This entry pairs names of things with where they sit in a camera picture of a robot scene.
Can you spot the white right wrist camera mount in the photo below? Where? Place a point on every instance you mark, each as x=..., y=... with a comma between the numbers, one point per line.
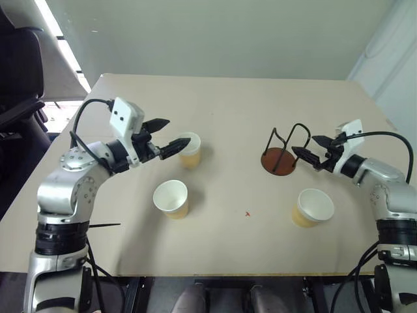
x=345, y=153

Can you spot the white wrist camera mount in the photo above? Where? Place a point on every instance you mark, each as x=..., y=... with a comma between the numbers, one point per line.
x=125, y=114
x=345, y=153

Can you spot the black office chair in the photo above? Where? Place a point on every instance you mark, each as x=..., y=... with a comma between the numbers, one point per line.
x=19, y=65

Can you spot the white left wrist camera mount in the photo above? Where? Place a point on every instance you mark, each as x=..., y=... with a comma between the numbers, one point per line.
x=125, y=114

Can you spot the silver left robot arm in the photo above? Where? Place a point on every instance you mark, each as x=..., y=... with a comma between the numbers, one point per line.
x=55, y=192

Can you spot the pale blue curtain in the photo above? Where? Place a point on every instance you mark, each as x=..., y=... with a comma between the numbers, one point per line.
x=391, y=65

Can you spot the thin black zip tie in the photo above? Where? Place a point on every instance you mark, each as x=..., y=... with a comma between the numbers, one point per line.
x=104, y=225

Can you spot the yellow white paper cup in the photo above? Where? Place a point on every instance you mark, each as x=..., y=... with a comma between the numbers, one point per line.
x=316, y=203
x=171, y=195
x=190, y=159

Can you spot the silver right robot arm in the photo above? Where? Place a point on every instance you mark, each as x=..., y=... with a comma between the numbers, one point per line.
x=391, y=176

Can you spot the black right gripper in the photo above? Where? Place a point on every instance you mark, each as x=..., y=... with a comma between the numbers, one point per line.
x=332, y=156

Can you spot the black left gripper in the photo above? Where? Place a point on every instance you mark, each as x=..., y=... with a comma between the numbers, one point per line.
x=145, y=148

